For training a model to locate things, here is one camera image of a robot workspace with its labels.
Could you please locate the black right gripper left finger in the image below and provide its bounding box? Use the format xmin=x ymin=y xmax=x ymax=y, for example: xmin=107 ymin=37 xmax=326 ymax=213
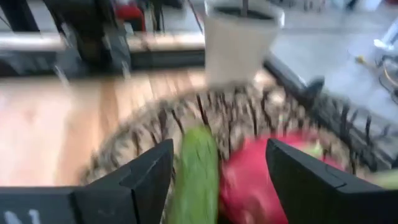
xmin=0 ymin=138 xmax=175 ymax=224

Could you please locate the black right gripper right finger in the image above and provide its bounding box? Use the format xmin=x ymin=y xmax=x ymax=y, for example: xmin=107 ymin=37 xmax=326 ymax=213
xmin=265 ymin=138 xmax=398 ymax=224

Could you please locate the green cucumber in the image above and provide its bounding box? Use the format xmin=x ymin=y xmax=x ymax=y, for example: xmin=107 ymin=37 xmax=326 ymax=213
xmin=167 ymin=126 xmax=220 ymax=224

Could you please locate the black aluminium table frame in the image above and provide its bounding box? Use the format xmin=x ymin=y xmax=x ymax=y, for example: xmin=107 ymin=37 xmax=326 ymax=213
xmin=0 ymin=0 xmax=398 ymax=170

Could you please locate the dark brown wire basket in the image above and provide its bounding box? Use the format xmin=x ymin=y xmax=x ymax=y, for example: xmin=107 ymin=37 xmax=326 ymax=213
xmin=124 ymin=82 xmax=398 ymax=224

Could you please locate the red seat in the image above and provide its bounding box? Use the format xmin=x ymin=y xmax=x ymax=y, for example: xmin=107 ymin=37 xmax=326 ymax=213
xmin=114 ymin=4 xmax=146 ymax=32

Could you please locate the woven wicker placemat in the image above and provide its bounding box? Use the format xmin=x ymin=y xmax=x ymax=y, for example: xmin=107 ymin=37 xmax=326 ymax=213
xmin=79 ymin=82 xmax=280 ymax=187

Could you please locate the white plant pot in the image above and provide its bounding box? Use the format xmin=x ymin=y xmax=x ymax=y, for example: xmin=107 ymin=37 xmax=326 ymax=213
xmin=203 ymin=0 xmax=285 ymax=86

